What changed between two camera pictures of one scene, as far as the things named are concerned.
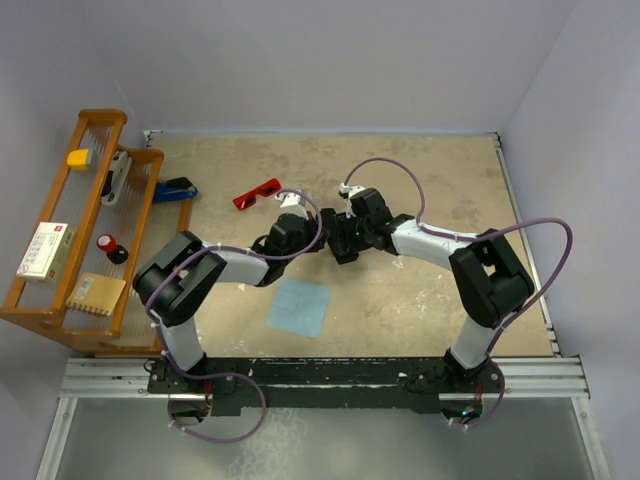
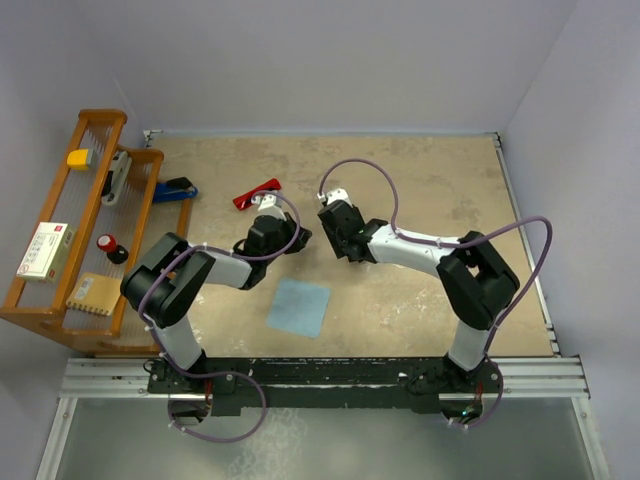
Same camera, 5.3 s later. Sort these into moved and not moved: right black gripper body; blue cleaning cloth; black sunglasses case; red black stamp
Moved: right black gripper body
Not moved: blue cleaning cloth; red black stamp; black sunglasses case
